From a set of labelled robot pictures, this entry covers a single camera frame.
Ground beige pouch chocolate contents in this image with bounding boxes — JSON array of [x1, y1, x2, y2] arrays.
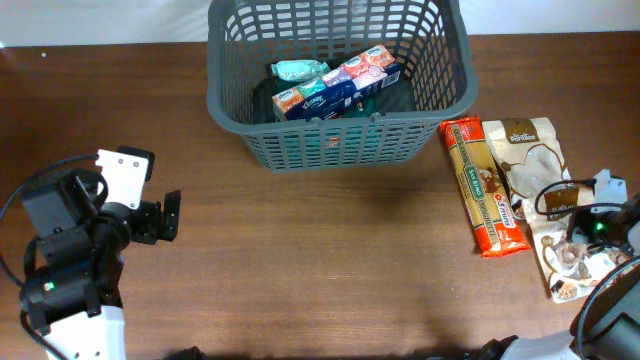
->
[[523, 186, 629, 303]]

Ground green Nescafe coffee bag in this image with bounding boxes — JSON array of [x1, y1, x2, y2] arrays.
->
[[272, 77, 416, 122]]

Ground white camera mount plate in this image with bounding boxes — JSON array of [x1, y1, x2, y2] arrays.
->
[[95, 149, 149, 210]]

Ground San Remo spaghetti packet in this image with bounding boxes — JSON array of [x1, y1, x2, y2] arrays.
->
[[439, 117, 530, 258]]

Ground beige pouch white contents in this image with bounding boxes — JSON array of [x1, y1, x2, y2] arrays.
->
[[481, 117, 570, 220]]

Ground light teal snack wrapper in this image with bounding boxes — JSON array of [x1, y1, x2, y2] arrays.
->
[[270, 60, 330, 83]]

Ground Kleenex tissue pack box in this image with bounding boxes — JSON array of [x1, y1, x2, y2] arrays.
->
[[272, 44, 402, 121]]

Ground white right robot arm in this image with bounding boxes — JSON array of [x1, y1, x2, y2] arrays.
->
[[502, 194, 639, 359]]

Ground grey plastic basket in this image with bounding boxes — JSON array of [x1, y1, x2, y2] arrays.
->
[[207, 0, 478, 172]]

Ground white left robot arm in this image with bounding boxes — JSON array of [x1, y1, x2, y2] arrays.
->
[[20, 189, 181, 359]]

